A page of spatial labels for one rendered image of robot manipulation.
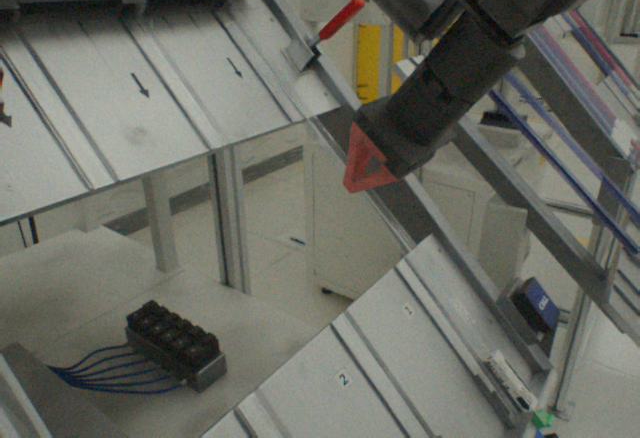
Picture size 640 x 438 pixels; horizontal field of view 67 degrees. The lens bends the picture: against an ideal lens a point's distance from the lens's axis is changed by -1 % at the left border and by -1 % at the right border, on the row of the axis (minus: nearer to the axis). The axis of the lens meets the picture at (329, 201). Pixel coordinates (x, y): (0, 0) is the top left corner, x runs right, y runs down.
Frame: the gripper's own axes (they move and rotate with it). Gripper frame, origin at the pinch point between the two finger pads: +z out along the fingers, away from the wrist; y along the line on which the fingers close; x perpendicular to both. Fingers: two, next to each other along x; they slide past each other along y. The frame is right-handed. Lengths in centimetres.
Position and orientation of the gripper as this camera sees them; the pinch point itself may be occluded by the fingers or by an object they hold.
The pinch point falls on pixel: (355, 181)
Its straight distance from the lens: 49.7
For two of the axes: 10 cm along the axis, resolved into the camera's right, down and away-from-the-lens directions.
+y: -5.8, 3.4, -7.4
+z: -5.1, 5.6, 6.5
